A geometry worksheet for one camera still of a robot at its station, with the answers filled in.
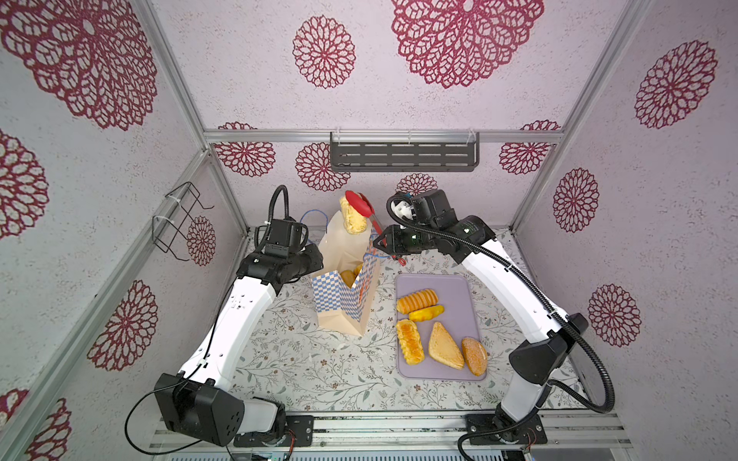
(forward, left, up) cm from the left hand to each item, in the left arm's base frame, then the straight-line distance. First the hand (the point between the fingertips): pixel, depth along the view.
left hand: (316, 262), depth 78 cm
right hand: (0, -16, +10) cm, 19 cm away
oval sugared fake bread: (-19, -44, -20) cm, 52 cm away
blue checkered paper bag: (-9, -8, +1) cm, 12 cm away
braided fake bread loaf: (+1, -33, -21) cm, 39 cm away
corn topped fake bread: (-15, -27, -21) cm, 37 cm away
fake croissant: (+6, -11, +10) cm, 15 cm away
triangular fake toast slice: (-17, -36, -20) cm, 44 cm away
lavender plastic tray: (-5, -44, -24) cm, 51 cm away
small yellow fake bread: (-5, -32, -20) cm, 38 cm away
